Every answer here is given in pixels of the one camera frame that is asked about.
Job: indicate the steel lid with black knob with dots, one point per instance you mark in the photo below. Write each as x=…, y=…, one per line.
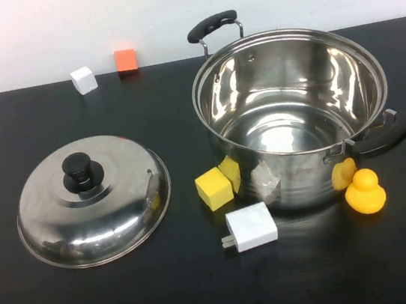
x=84, y=221

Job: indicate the yellow cube block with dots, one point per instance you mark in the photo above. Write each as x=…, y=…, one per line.
x=214, y=190

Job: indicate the white plug charger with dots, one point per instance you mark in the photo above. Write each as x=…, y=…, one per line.
x=253, y=226

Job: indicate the orange cube block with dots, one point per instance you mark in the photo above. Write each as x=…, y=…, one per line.
x=126, y=60

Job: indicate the white cube block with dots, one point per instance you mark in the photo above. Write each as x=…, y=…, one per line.
x=83, y=80

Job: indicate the yellow rubber duck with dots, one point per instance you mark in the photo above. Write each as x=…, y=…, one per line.
x=365, y=193

